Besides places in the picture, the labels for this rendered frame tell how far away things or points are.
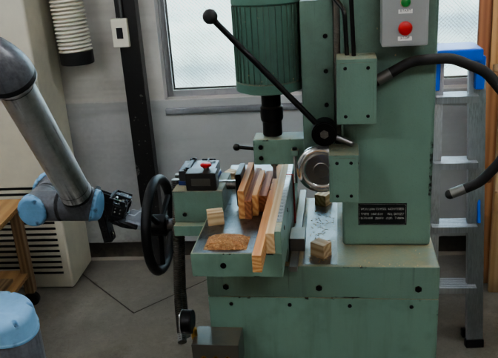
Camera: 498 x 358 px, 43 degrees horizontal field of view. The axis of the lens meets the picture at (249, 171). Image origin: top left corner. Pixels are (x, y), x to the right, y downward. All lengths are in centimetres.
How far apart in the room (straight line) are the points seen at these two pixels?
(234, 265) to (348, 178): 33
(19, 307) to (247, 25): 81
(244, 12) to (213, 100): 155
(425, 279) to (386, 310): 13
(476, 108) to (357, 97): 106
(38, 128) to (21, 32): 140
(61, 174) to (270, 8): 68
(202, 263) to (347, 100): 49
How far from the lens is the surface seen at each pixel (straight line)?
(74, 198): 177
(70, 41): 297
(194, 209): 166
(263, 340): 170
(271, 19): 153
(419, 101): 154
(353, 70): 143
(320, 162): 155
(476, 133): 246
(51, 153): 163
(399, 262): 160
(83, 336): 290
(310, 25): 154
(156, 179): 177
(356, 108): 145
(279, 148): 165
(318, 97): 157
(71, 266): 325
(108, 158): 327
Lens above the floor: 156
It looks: 20 degrees down
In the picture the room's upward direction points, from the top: 4 degrees counter-clockwise
